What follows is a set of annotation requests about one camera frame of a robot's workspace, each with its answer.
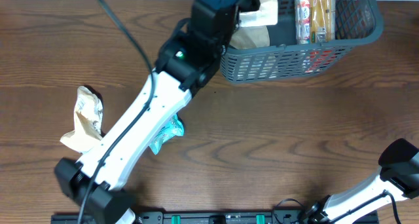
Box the beige paper bag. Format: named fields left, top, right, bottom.
left=229, top=0, right=278, bottom=50
left=60, top=86, right=103, bottom=154

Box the teal snack packet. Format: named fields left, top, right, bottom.
left=149, top=114, right=185, bottom=155

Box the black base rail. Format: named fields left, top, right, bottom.
left=50, top=209, right=380, bottom=224

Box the spaghetti packet with red ends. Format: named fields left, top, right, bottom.
left=310, top=0, right=336, bottom=43

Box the Kleenex tissue multipack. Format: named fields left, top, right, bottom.
left=295, top=0, right=311, bottom=45

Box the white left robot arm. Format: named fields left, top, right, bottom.
left=54, top=0, right=260, bottom=223

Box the grey plastic lattice basket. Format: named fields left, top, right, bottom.
left=220, top=0, right=384, bottom=83

